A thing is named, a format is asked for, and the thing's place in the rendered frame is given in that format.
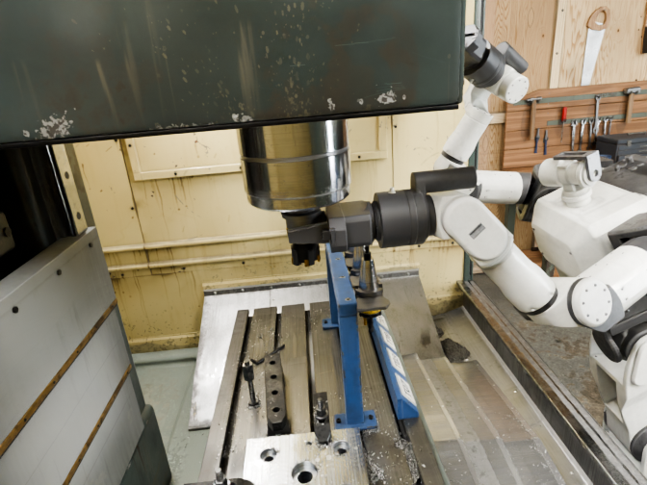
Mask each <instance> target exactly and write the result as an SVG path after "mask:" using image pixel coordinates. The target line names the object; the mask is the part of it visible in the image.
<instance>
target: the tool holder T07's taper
mask: <svg viewBox="0 0 647 485"><path fill-rule="evenodd" d="M358 287H359V289H360V290H362V291H366V292H370V291H374V290H376V289H378V287H379V285H378V280H377V275H376V270H375V262H374V258H373V257H372V259H371V260H364V258H363V257H362V259H361V268H360V277H359V286H358Z"/></svg>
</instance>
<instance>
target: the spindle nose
mask: <svg viewBox="0 0 647 485"><path fill-rule="evenodd" d="M236 135H237V142H238V147H239V154H240V155H241V157H240V161H241V168H242V174H243V181H244V187H245V192H246V197H247V202H248V203H249V204H250V205H251V206H253V207H255V208H257V209H260V210H264V211H272V212H297V211H307V210H313V209H319V208H322V207H326V206H330V205H333V204H336V203H338V202H340V201H342V200H344V199H345V198H347V197H348V196H349V194H350V183H351V168H350V151H349V120H348V119H341V120H330V121H319V122H308V123H297V124H286V125H275V126H264V127H253V128H243V129H236Z"/></svg>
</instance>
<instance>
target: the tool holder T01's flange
mask: <svg viewBox="0 0 647 485"><path fill-rule="evenodd" d="M321 213H322V209H320V208H319V209H313V210H307V211H297V212H281V215H282V218H284V219H288V220H305V219H309V218H313V217H317V216H319V215H320V214H321Z"/></svg>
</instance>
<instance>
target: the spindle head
mask: <svg viewBox="0 0 647 485"><path fill-rule="evenodd" d="M465 23H466V0H0V150H1V149H13V148H23V147H34V146H45V145H56V144H68V143H78V142H89V141H101V140H121V139H132V138H143V137H155V136H165V135H176V134H188V133H198V132H209V131H220V130H231V129H243V128H253V127H264V126H275V125H286V124H297V123H308V122H319V121H330V120H341V119H352V118H363V117H374V116H385V115H406V114H417V113H428V112H439V111H450V110H458V109H459V105H458V104H460V103H462V101H463V86H464V82H465V80H464V52H465Z"/></svg>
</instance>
